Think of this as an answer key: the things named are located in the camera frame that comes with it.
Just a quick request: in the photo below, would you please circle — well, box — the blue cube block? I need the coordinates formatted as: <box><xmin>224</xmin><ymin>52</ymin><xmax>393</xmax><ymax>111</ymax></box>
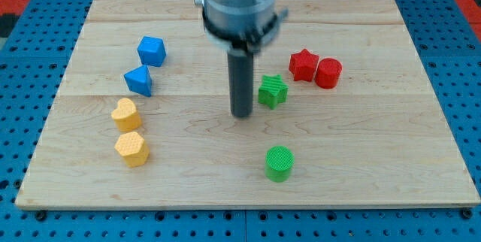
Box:
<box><xmin>137</xmin><ymin>36</ymin><xmax>167</xmax><ymax>67</ymax></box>

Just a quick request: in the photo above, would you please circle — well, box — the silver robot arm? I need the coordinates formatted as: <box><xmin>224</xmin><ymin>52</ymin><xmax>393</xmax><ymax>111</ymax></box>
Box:
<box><xmin>194</xmin><ymin>0</ymin><xmax>289</xmax><ymax>118</ymax></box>

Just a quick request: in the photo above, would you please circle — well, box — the green star block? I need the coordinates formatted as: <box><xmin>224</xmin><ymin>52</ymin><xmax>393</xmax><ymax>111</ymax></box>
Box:
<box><xmin>258</xmin><ymin>74</ymin><xmax>289</xmax><ymax>110</ymax></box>

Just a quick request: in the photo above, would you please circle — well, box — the green cylinder block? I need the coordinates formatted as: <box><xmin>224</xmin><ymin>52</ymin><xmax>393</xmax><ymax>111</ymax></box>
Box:
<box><xmin>265</xmin><ymin>146</ymin><xmax>295</xmax><ymax>183</ymax></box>

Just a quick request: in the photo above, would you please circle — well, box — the red star block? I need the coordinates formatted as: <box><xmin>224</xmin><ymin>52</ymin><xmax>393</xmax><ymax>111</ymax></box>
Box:
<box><xmin>289</xmin><ymin>49</ymin><xmax>319</xmax><ymax>82</ymax></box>

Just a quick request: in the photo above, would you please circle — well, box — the wooden board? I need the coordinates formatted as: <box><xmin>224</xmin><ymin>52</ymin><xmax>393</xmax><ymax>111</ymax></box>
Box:
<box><xmin>16</xmin><ymin>0</ymin><xmax>480</xmax><ymax>210</ymax></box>

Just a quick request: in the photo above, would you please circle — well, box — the blue triangle block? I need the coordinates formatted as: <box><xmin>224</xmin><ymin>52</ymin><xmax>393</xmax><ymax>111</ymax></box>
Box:
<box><xmin>123</xmin><ymin>65</ymin><xmax>152</xmax><ymax>97</ymax></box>

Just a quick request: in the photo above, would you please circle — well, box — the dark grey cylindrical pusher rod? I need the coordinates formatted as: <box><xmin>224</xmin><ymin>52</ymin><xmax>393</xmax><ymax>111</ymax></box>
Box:
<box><xmin>227</xmin><ymin>46</ymin><xmax>254</xmax><ymax>118</ymax></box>

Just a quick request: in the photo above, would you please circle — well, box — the yellow hexagon block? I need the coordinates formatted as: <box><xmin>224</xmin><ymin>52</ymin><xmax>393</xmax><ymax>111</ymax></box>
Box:
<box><xmin>114</xmin><ymin>132</ymin><xmax>150</xmax><ymax>168</ymax></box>

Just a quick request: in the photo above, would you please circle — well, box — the yellow heart block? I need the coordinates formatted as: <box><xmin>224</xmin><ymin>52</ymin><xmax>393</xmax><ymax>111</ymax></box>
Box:
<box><xmin>110</xmin><ymin>98</ymin><xmax>142</xmax><ymax>132</ymax></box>

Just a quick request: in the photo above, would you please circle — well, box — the red cylinder block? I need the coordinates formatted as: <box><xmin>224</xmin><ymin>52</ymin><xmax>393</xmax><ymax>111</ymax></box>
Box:
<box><xmin>314</xmin><ymin>58</ymin><xmax>343</xmax><ymax>89</ymax></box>

